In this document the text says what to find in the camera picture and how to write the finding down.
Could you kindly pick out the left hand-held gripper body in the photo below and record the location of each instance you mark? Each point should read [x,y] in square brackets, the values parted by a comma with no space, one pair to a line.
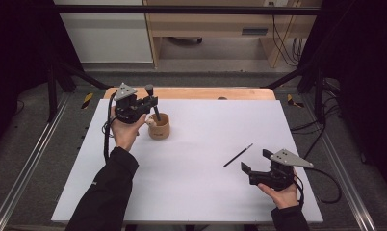
[129,109]

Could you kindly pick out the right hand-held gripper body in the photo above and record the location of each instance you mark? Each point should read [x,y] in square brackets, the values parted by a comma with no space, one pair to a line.
[278,178]

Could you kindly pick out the thick black makeup brush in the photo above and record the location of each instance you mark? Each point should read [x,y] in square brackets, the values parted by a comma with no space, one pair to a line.
[149,89]

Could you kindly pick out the thin black makeup brush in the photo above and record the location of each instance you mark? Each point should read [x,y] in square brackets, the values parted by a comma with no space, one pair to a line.
[238,155]

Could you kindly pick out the tan cup with animal figure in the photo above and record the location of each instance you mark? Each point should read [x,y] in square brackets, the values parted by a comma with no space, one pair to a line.
[159,131]

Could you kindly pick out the person's right hand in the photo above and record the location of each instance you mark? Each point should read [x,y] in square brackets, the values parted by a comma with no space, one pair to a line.
[284,197]

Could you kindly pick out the person's left hand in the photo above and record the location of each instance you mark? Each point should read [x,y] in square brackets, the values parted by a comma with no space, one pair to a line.
[125,134]

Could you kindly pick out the yellow black tape marker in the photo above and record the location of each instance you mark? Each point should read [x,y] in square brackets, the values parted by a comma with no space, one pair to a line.
[290,100]
[87,100]

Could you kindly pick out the white table board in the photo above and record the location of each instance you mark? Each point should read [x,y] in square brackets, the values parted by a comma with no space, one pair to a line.
[198,192]

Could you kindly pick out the white cabinet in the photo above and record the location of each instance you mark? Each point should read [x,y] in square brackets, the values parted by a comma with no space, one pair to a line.
[108,38]

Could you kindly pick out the black metal stand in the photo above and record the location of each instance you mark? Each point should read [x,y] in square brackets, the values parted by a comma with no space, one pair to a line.
[52,96]
[319,96]

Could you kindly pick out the light wooden desk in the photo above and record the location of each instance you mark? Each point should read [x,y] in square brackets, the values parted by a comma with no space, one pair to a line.
[214,24]

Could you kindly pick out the black curtain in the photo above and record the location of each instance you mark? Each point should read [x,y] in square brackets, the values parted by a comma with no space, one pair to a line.
[18,48]
[365,64]

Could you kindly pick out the aluminium floor rail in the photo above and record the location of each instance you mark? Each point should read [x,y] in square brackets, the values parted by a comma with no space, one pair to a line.
[348,186]
[28,170]

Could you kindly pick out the black horizontal frame bar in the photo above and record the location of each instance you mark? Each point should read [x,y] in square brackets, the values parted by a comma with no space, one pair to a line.
[182,9]

